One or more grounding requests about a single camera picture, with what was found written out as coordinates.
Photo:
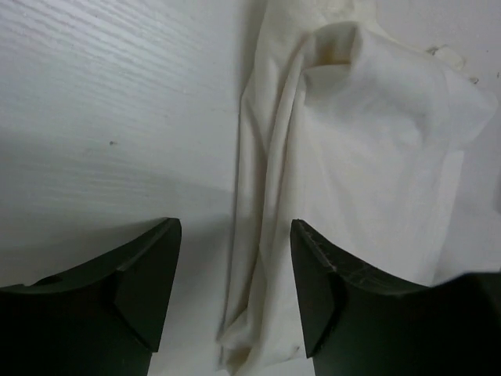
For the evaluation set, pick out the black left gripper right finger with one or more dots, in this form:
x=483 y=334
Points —
x=358 y=320

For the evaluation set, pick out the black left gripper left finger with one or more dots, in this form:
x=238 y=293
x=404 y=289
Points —
x=103 y=317

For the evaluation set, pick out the white t shirt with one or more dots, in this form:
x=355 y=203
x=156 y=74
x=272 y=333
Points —
x=362 y=137

